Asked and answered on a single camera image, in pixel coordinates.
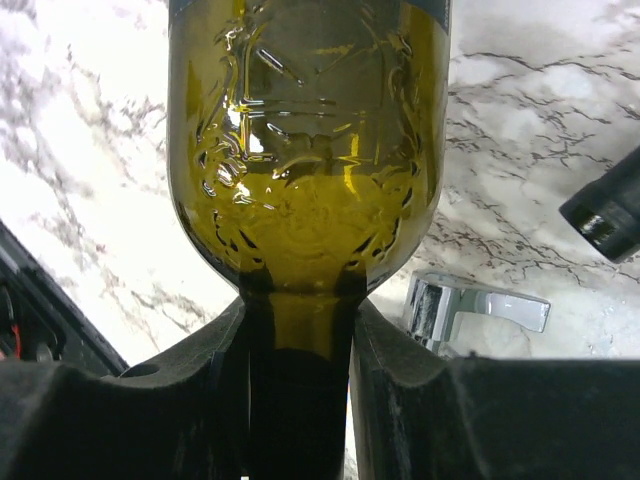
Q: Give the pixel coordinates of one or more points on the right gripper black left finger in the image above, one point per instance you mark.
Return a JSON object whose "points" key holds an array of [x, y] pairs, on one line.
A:
{"points": [[179, 415]]}

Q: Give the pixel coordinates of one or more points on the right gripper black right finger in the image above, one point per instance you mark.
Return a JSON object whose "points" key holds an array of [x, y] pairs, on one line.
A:
{"points": [[418, 416]]}

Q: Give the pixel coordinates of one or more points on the dark bottle black neck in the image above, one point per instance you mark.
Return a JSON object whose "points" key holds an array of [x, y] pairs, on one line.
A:
{"points": [[605, 212], [305, 147]]}

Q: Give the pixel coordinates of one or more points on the chrome faucet with white fitting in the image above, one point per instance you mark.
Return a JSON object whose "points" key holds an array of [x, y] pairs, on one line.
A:
{"points": [[435, 300]]}

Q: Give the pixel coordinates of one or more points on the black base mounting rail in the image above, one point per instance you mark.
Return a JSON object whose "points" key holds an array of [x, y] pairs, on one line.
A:
{"points": [[39, 322]]}

